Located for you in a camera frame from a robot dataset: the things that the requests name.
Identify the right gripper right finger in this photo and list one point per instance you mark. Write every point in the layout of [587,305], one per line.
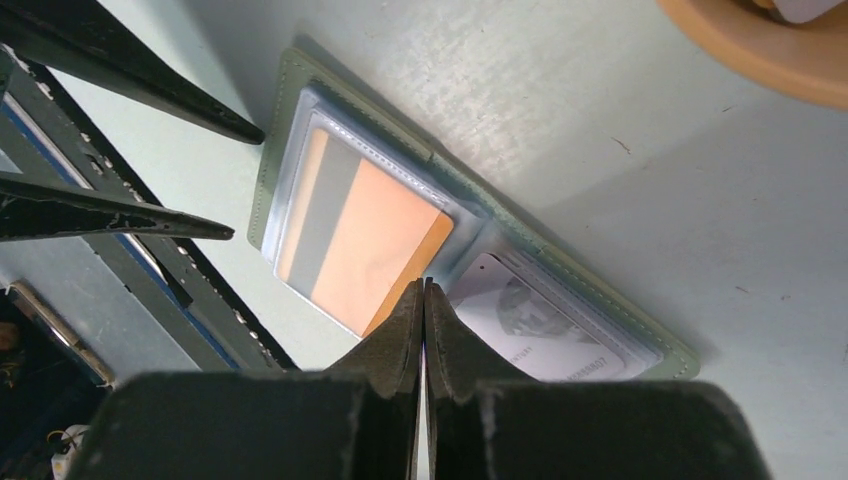
[489,420]

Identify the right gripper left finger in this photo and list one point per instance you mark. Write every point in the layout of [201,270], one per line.
[356,419]

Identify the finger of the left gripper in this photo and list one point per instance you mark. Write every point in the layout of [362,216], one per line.
[35,211]
[83,39]

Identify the white printed credit card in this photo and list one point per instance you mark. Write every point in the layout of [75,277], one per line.
[529,331]

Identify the stack of cards in tray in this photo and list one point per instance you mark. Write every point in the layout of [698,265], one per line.
[798,11]

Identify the orange oval tray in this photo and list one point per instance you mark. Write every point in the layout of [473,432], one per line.
[807,61]

